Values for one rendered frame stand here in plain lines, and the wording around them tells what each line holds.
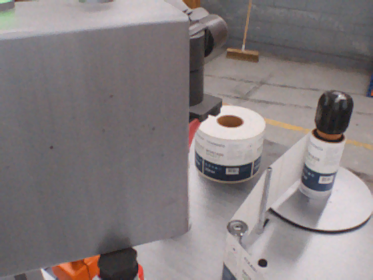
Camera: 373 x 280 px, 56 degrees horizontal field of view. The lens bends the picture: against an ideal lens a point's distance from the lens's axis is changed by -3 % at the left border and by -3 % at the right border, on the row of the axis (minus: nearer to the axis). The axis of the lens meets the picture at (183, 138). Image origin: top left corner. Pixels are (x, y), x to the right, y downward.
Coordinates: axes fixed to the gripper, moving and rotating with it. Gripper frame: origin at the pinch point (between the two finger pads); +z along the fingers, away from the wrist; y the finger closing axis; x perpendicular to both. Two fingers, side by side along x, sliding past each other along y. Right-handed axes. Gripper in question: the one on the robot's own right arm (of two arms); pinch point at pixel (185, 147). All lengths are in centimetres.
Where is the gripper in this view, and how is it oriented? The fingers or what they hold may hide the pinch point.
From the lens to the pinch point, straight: 61.5
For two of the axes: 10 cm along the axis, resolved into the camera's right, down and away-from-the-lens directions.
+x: -5.7, 4.4, -7.0
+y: -8.2, -2.9, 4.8
